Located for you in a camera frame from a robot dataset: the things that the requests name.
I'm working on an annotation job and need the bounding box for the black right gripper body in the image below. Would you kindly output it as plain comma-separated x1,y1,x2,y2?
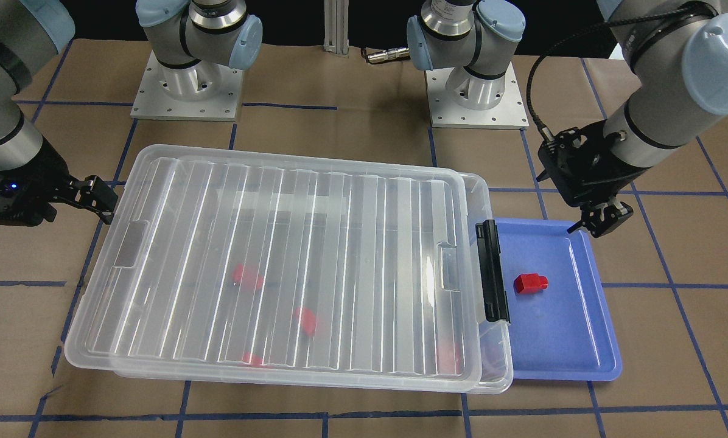
0,141,75,227

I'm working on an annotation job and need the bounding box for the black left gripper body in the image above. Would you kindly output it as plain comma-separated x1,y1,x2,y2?
537,120,639,210

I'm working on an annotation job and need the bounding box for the red block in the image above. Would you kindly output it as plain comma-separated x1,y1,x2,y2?
293,306,317,336
231,263,264,291
242,352,266,367
513,273,550,294

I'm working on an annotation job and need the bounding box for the clear ribbed box lid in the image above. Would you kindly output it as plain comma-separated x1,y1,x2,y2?
65,144,483,392

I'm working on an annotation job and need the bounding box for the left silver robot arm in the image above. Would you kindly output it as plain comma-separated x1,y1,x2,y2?
406,1,728,237

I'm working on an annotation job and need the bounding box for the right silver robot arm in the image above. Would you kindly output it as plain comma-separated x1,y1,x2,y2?
0,1,263,228

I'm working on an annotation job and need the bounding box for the blue plastic tray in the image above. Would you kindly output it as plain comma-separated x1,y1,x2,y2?
497,217,623,381

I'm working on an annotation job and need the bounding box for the red block under lid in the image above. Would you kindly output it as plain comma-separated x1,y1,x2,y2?
231,263,264,291
242,352,266,367
293,306,317,336

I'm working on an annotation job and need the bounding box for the clear plastic storage box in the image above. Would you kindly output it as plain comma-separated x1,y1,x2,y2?
100,169,513,394

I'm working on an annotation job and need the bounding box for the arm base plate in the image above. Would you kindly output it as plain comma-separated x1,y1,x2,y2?
130,54,245,122
425,63,530,130

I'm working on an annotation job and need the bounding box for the black box latch handle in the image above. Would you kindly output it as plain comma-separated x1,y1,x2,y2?
475,219,511,322

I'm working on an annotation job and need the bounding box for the aluminium frame post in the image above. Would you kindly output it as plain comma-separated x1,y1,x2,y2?
322,0,350,57

